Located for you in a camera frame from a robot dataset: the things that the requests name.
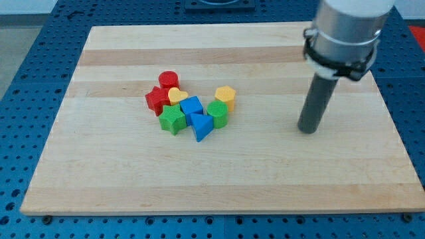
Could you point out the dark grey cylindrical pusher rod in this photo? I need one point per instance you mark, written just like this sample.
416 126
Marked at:
318 97

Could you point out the yellow hexagon block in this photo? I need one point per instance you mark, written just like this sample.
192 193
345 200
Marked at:
227 95

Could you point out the green cylinder block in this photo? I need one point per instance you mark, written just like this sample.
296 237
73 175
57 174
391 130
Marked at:
218 110

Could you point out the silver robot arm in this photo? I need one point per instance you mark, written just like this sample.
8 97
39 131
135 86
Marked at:
352 20

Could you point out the blue triangle block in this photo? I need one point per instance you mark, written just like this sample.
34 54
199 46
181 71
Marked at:
202 125

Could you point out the blue cube block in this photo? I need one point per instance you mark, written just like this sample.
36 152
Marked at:
189 106

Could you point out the yellow heart block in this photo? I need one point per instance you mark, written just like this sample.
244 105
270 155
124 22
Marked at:
175 95

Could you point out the green star block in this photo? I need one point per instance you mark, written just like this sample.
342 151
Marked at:
172 119

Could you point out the red cylinder block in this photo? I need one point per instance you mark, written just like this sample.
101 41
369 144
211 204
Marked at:
168 79

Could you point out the red star block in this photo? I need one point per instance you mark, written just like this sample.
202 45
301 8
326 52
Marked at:
157 99

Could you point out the wooden board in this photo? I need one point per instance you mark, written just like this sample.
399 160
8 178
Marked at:
107 155

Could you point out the black cable clamp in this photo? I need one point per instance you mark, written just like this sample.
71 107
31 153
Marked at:
332 59

